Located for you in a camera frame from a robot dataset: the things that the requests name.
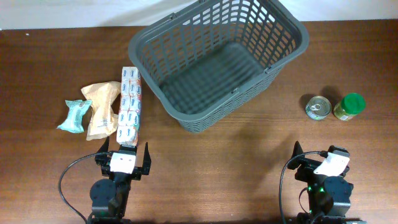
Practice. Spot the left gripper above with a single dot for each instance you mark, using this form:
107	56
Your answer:
138	172

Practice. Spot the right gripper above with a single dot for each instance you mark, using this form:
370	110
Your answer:
309	167

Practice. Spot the brown paper bag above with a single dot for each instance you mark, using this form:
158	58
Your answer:
104	121

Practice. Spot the silver pull-tab tin can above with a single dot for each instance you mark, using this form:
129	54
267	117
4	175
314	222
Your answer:
318	108

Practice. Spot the teal snack packet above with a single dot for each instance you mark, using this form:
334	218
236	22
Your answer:
73	122

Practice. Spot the multipack of tissue packets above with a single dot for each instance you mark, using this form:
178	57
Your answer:
130	107

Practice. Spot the green-lidded glass jar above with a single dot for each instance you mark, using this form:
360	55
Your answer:
350	106

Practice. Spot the grey plastic shopping basket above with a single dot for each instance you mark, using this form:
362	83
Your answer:
208	59

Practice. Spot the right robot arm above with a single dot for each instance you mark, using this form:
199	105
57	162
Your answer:
328	191

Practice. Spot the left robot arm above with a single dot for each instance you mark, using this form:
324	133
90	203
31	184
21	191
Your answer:
109	195

